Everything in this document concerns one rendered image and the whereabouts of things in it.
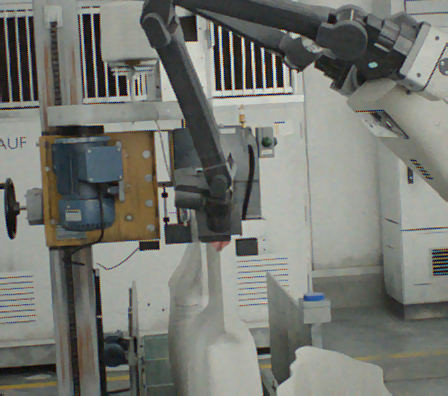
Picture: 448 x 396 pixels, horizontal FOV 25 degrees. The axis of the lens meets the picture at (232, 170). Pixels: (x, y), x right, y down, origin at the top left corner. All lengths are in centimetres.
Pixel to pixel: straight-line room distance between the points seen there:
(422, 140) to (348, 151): 491
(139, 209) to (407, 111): 102
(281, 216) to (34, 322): 149
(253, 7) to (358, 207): 518
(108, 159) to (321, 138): 449
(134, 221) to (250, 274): 285
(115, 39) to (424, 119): 93
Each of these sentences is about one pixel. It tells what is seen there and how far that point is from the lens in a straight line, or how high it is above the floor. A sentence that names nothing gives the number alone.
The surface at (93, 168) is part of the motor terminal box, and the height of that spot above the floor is 125.
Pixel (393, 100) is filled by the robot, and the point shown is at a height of 138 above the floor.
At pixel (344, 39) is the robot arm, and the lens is 198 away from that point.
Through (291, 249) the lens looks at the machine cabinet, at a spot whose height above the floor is 60.
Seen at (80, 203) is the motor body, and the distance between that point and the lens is 270.
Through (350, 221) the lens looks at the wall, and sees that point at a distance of 711.
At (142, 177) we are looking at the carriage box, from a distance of 290.
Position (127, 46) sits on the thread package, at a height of 156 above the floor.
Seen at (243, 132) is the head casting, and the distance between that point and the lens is 291.
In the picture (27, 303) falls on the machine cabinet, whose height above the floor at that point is 41.
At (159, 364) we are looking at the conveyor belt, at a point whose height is 38.
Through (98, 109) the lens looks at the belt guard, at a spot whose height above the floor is 140.
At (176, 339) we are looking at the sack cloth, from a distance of 326.
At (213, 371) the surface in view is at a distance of 249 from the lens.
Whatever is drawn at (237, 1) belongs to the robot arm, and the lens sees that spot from 200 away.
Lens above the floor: 136
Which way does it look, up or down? 3 degrees down
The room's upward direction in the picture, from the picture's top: 3 degrees counter-clockwise
